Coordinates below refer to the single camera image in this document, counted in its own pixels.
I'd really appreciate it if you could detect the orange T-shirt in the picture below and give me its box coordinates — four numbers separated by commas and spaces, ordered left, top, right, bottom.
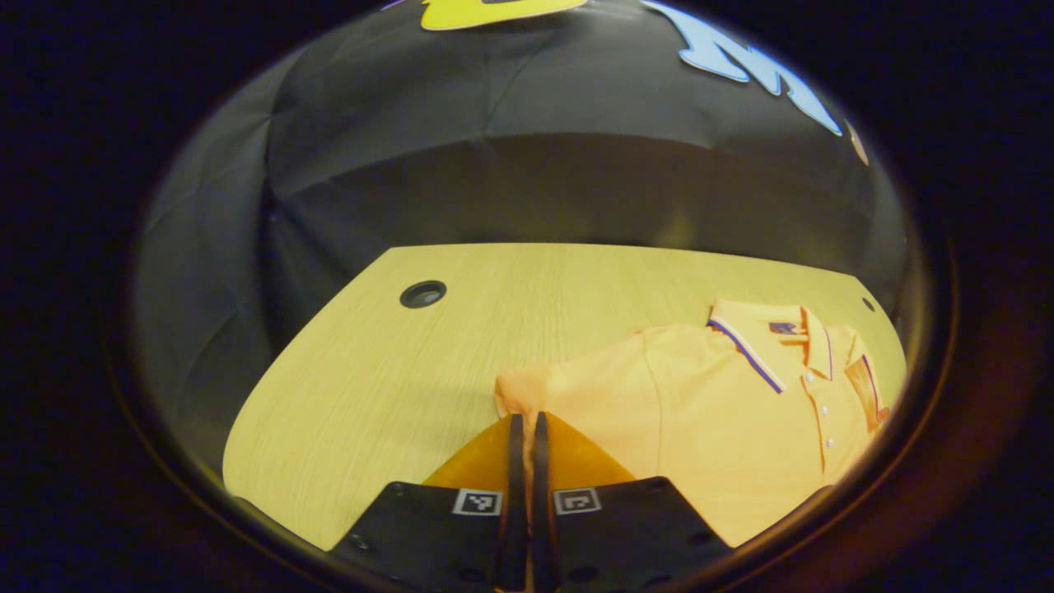
494, 298, 892, 549

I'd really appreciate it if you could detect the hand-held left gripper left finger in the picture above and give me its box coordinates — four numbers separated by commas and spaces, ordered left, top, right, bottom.
328, 413, 528, 593

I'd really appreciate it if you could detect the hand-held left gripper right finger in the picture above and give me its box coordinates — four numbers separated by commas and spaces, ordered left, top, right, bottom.
531, 412, 734, 593

